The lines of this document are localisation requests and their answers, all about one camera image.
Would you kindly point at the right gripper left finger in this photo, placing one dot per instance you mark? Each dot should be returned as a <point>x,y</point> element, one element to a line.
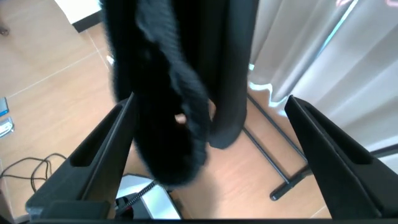
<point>68,186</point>

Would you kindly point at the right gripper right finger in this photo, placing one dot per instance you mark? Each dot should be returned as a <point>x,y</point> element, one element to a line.
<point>335,174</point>

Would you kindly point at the black garment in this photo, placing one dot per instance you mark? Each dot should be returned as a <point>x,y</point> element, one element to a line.
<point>161,77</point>

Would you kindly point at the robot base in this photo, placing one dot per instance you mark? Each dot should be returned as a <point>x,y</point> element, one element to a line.
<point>161,199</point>

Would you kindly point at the black clothes rack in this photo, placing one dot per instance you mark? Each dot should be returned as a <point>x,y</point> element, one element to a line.
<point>290,183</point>

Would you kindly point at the beige curtain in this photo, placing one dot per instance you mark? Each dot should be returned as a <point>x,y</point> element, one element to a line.
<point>326,62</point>

